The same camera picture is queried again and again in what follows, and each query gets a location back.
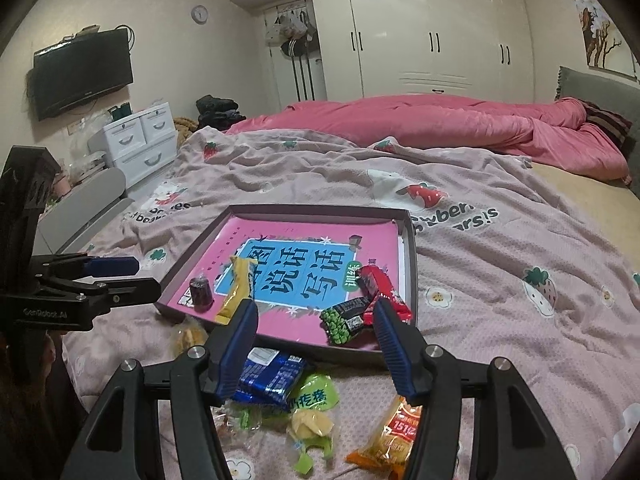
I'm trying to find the black wall television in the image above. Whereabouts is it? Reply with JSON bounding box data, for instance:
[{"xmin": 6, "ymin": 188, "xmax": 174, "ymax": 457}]
[{"xmin": 26, "ymin": 27, "xmax": 135, "ymax": 122}]

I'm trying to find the clear packet of green cake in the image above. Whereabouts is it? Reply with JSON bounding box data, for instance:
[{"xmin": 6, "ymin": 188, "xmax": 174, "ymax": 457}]
[{"xmin": 231, "ymin": 402, "xmax": 291, "ymax": 433}]

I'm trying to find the white wardrobe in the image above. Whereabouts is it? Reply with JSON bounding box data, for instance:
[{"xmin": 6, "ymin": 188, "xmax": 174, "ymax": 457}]
[{"xmin": 225, "ymin": 0, "xmax": 538, "ymax": 106}]

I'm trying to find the brown knitted cloth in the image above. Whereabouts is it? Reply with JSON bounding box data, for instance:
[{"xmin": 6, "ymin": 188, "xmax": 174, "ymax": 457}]
[{"xmin": 172, "ymin": 116, "xmax": 201, "ymax": 146}]

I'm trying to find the dark striped pillow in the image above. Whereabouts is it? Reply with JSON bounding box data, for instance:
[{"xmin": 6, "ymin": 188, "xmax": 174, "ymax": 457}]
[{"xmin": 580, "ymin": 100, "xmax": 633, "ymax": 151}]

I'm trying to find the strawberry printed blanket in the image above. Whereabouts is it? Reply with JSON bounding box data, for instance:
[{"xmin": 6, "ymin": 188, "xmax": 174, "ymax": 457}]
[{"xmin": 60, "ymin": 127, "xmax": 640, "ymax": 480}]

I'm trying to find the beige bed sheet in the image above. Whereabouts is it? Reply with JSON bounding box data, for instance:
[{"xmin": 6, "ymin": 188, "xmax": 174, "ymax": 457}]
[{"xmin": 525, "ymin": 160, "xmax": 640, "ymax": 261}]

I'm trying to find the coat rack with clothes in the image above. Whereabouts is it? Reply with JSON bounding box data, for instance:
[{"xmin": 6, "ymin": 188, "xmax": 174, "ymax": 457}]
[{"xmin": 262, "ymin": 2, "xmax": 321, "ymax": 103}]

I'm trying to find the yellow snack bar packet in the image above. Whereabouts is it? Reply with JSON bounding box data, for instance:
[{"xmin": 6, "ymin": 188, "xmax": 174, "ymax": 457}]
[{"xmin": 215, "ymin": 256, "xmax": 257, "ymax": 326}]

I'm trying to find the wall poster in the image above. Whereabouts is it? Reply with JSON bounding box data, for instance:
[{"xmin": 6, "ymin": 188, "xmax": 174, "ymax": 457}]
[{"xmin": 565, "ymin": 0, "xmax": 640, "ymax": 83}]

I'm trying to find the orange snack packet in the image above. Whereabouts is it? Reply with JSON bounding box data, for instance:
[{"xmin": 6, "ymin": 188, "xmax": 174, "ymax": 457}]
[{"xmin": 345, "ymin": 395, "xmax": 426, "ymax": 480}]

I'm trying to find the red snack packet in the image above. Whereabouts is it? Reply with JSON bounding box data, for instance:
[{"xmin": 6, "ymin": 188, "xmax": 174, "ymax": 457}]
[{"xmin": 356, "ymin": 265, "xmax": 413, "ymax": 323}]

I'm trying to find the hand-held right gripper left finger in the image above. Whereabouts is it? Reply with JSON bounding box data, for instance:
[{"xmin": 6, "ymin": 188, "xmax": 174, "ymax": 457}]
[{"xmin": 62, "ymin": 299, "xmax": 260, "ymax": 480}]

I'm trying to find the pile of dark clothes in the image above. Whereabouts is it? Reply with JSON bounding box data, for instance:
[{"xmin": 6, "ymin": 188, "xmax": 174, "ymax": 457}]
[{"xmin": 195, "ymin": 95, "xmax": 248, "ymax": 131}]

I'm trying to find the dark green snack packet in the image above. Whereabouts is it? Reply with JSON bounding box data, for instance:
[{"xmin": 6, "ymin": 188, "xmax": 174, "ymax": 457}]
[{"xmin": 320, "ymin": 297, "xmax": 373, "ymax": 347}]

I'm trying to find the dark shallow box tray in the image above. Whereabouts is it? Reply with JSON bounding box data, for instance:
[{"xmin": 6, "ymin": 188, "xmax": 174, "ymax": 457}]
[{"xmin": 155, "ymin": 204, "xmax": 418, "ymax": 368}]

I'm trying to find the grey padded headboard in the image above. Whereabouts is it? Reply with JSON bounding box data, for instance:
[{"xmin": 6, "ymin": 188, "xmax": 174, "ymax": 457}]
[{"xmin": 554, "ymin": 66, "xmax": 640, "ymax": 186}]

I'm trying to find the pink book with blue label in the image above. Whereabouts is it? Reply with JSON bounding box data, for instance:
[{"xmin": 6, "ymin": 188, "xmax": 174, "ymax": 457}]
[{"xmin": 172, "ymin": 215, "xmax": 403, "ymax": 346}]

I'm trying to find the bright green snack packet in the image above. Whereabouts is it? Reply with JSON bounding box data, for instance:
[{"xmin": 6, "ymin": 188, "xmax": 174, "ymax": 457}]
[{"xmin": 286, "ymin": 372, "xmax": 342, "ymax": 461}]

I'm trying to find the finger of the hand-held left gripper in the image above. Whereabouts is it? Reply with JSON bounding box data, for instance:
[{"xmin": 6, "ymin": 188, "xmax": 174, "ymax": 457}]
[
  {"xmin": 27, "ymin": 255, "xmax": 141, "ymax": 281},
  {"xmin": 37, "ymin": 277, "xmax": 162, "ymax": 308}
]

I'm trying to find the dark jelly cup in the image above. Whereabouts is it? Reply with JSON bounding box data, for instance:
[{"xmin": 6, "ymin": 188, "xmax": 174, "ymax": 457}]
[{"xmin": 189, "ymin": 274, "xmax": 214, "ymax": 311}]

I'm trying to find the blue cookie packet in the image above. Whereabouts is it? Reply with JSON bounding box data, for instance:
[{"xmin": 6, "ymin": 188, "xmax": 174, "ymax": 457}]
[{"xmin": 232, "ymin": 347, "xmax": 308, "ymax": 406}]

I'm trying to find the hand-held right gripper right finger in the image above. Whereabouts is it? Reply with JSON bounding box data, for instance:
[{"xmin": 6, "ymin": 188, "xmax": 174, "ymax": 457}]
[{"xmin": 372, "ymin": 297, "xmax": 581, "ymax": 480}]

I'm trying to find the white drawer cabinet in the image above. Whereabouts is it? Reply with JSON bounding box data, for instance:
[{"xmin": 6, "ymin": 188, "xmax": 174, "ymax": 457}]
[{"xmin": 87, "ymin": 101, "xmax": 180, "ymax": 191}]

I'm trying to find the clear packet of yellow snack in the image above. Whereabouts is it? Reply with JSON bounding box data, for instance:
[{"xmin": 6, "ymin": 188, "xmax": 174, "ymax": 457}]
[{"xmin": 170, "ymin": 322, "xmax": 211, "ymax": 361}]

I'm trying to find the pink quilt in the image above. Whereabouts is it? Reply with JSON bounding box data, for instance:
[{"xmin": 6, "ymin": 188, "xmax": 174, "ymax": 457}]
[{"xmin": 222, "ymin": 94, "xmax": 632, "ymax": 183}]

